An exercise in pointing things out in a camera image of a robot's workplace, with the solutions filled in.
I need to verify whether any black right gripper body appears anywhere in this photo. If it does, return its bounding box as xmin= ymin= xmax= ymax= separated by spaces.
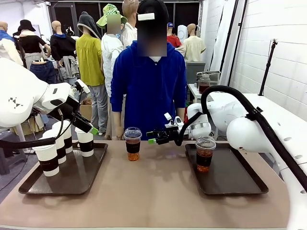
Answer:
xmin=155 ymin=125 xmax=185 ymax=146

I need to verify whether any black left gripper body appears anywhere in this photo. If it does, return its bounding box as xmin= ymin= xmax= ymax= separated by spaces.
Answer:
xmin=60 ymin=95 xmax=93 ymax=133

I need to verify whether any white lidded paper coffee cup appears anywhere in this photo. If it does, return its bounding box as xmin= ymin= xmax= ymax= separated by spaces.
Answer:
xmin=42 ymin=129 xmax=67 ymax=165
xmin=52 ymin=120 xmax=73 ymax=154
xmin=32 ymin=143 xmax=60 ymax=177
xmin=74 ymin=126 xmax=95 ymax=158

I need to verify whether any clear plastic iced coffee cup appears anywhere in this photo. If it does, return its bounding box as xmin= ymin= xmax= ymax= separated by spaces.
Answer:
xmin=195 ymin=136 xmax=217 ymax=173
xmin=123 ymin=126 xmax=143 ymax=162

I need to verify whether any person's left forearm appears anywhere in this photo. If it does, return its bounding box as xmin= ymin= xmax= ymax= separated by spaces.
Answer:
xmin=176 ymin=107 xmax=187 ymax=126

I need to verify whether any person's right forearm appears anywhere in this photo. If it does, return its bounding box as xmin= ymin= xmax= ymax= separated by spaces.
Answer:
xmin=112 ymin=110 xmax=124 ymax=134

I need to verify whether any dark brown serving tray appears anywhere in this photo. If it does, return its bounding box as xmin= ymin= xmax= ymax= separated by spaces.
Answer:
xmin=185 ymin=140 xmax=270 ymax=196
xmin=18 ymin=139 xmax=109 ymax=196

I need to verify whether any cardboard box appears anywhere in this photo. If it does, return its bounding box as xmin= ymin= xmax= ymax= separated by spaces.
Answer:
xmin=79 ymin=103 xmax=93 ymax=122

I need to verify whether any red bag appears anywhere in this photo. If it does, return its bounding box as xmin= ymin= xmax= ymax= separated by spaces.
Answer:
xmin=183 ymin=106 xmax=192 ymax=125

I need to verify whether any person in blue hoodie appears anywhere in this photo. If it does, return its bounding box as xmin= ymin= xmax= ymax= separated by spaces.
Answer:
xmin=110 ymin=40 xmax=188 ymax=141

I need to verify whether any small white table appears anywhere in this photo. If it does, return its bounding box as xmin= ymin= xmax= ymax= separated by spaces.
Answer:
xmin=187 ymin=82 xmax=207 ymax=104

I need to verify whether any blue jeans mannequin torso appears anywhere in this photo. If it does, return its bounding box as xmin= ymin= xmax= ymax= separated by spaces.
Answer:
xmin=29 ymin=58 xmax=56 ymax=85

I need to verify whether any mannequin in yellow dress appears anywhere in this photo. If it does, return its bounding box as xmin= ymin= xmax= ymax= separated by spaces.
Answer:
xmin=75 ymin=31 xmax=109 ymax=135

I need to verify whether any glass jar with dark liquid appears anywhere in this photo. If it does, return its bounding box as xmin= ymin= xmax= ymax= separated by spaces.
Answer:
xmin=199 ymin=74 xmax=211 ymax=95

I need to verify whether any mannequin in black sweater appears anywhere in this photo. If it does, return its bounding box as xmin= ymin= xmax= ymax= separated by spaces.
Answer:
xmin=49 ymin=20 xmax=79 ymax=81

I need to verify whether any gray cabinet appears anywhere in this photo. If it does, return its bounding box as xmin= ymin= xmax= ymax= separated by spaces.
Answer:
xmin=187 ymin=61 xmax=207 ymax=84

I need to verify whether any mannequin in white shirt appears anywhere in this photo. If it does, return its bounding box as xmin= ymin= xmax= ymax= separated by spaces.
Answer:
xmin=100 ymin=28 xmax=127 ymax=99

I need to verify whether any gray plastic stool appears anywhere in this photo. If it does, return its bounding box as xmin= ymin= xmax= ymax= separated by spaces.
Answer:
xmin=0 ymin=129 xmax=28 ymax=176

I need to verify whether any metal container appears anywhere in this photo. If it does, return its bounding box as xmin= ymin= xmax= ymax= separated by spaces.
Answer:
xmin=196 ymin=70 xmax=221 ymax=84

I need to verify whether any mannequin in black top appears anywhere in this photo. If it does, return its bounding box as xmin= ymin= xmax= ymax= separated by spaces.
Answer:
xmin=13 ymin=30 xmax=51 ymax=70

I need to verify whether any gray hood hat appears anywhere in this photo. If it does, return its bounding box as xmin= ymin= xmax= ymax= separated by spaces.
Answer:
xmin=77 ymin=11 xmax=102 ymax=40

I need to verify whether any mannequin in cream shirt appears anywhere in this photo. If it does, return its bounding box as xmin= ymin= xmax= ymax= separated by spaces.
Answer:
xmin=183 ymin=23 xmax=207 ymax=62

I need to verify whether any mannequin in blue white jacket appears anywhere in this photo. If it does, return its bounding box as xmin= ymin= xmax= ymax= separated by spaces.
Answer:
xmin=0 ymin=21 xmax=23 ymax=66

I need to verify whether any black bucket hat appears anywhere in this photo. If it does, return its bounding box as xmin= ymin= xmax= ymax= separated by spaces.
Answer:
xmin=18 ymin=19 xmax=36 ymax=33

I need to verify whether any tall bald mannequin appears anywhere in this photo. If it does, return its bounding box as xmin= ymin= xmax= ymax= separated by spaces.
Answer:
xmin=121 ymin=0 xmax=140 ymax=48

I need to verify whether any white round appliance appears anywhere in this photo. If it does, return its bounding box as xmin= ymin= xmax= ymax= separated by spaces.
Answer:
xmin=177 ymin=24 xmax=188 ymax=42

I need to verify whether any green checkered sun hat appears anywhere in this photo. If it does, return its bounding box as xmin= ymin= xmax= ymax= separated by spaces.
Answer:
xmin=96 ymin=3 xmax=128 ymax=30

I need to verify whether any black tripod stand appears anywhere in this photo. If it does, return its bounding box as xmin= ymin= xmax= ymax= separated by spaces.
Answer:
xmin=258 ymin=39 xmax=279 ymax=96

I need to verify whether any large white side table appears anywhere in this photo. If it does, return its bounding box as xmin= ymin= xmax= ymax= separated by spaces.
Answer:
xmin=208 ymin=92 xmax=307 ymax=125

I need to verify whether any black cap with white tag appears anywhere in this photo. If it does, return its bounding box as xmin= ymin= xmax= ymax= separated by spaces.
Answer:
xmin=137 ymin=0 xmax=169 ymax=29

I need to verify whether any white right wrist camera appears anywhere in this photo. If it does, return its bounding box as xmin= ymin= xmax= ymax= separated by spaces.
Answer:
xmin=164 ymin=112 xmax=185 ymax=127

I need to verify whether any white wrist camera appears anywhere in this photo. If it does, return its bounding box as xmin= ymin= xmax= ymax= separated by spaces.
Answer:
xmin=74 ymin=80 xmax=91 ymax=94
xmin=164 ymin=112 xmax=185 ymax=127

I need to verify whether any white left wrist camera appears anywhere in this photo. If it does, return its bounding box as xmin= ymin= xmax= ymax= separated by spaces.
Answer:
xmin=74 ymin=80 xmax=91 ymax=94

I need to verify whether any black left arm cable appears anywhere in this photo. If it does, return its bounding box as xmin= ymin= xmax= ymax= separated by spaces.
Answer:
xmin=0 ymin=108 xmax=64 ymax=149

